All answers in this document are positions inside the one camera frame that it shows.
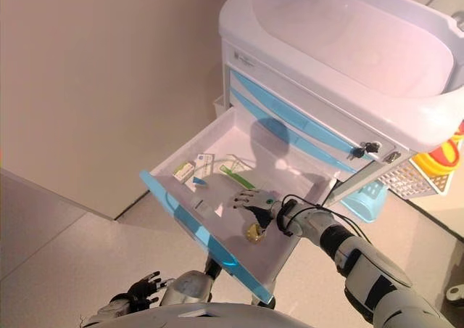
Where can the right robot hand black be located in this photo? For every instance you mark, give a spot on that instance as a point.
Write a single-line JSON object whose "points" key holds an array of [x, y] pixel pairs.
{"points": [[262, 202]]}

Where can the left robot hand black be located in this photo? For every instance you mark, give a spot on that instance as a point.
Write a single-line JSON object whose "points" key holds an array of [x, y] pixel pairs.
{"points": [[143, 291]]}

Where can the clear bottle yellow capsules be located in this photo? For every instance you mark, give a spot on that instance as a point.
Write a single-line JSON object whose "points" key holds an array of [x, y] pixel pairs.
{"points": [[256, 234]]}

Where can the blue front cart drawer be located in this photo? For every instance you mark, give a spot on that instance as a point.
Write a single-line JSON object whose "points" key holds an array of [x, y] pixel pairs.
{"points": [[275, 103], [261, 115], [224, 230]]}

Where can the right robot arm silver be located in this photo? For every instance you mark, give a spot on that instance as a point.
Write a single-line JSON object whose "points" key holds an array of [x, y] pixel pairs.
{"points": [[362, 262]]}

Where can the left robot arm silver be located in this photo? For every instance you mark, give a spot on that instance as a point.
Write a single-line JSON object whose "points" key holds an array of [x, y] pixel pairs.
{"points": [[108, 311]]}

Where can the blue white medicine box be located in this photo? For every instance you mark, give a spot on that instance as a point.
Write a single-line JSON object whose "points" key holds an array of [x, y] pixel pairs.
{"points": [[201, 168]]}

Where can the small green white medicine box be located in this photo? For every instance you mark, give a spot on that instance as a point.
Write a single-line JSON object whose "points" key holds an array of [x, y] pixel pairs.
{"points": [[183, 172]]}

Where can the green white flat packet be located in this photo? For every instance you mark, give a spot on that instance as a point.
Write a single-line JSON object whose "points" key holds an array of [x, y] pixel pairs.
{"points": [[235, 173]]}

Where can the clear thin tubing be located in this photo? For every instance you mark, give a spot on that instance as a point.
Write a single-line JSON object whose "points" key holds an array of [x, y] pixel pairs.
{"points": [[221, 158]]}

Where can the grey robot body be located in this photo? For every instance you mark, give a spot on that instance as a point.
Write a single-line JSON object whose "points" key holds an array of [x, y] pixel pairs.
{"points": [[203, 315]]}

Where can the light blue waste bin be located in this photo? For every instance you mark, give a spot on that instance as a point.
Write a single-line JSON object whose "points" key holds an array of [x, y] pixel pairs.
{"points": [[366, 201]]}

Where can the black keys in lock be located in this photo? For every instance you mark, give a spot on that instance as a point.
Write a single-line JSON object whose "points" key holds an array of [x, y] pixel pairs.
{"points": [[364, 150]]}

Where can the white medical cart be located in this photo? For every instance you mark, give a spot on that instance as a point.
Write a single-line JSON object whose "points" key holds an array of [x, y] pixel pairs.
{"points": [[344, 52]]}

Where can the yellow sharps container red lid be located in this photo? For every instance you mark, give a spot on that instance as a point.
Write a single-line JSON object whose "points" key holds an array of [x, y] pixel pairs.
{"points": [[460, 128], [436, 161]]}

